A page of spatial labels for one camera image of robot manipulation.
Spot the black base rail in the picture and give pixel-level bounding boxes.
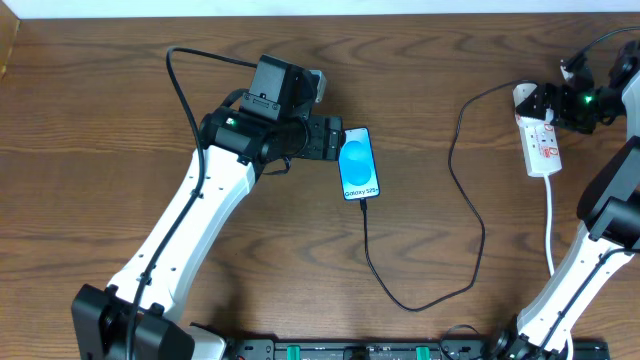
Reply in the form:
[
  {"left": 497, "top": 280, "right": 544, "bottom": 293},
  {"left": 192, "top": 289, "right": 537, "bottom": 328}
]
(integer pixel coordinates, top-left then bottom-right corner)
[{"left": 219, "top": 338, "right": 611, "bottom": 360}]

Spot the white power strip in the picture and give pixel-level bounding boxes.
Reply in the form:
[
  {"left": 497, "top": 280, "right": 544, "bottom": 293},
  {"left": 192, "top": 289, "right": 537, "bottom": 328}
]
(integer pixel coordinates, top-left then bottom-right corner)
[{"left": 515, "top": 108, "right": 562, "bottom": 178}]

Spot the blue Galaxy smartphone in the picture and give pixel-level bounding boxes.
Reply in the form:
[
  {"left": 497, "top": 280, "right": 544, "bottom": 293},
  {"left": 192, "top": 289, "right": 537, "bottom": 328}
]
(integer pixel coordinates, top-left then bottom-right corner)
[{"left": 338, "top": 127, "right": 380, "bottom": 201}]

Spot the white USB charger adapter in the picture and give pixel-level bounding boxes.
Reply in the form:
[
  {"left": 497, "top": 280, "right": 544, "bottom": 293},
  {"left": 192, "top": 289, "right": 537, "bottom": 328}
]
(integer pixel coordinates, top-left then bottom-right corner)
[{"left": 515, "top": 114, "right": 553, "bottom": 128}]

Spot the black charging cable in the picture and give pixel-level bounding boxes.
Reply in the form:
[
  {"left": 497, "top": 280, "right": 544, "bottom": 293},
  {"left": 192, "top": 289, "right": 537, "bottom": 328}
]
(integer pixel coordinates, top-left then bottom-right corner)
[{"left": 358, "top": 79, "right": 531, "bottom": 313}]

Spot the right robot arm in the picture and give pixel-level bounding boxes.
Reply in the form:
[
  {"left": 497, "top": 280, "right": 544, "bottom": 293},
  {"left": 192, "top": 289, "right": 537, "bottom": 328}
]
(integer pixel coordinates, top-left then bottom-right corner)
[{"left": 486, "top": 41, "right": 639, "bottom": 359}]

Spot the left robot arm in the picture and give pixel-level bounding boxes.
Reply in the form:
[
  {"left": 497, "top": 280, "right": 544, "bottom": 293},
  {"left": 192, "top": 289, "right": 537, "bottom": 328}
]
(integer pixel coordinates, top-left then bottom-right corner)
[{"left": 71, "top": 55, "right": 344, "bottom": 360}]

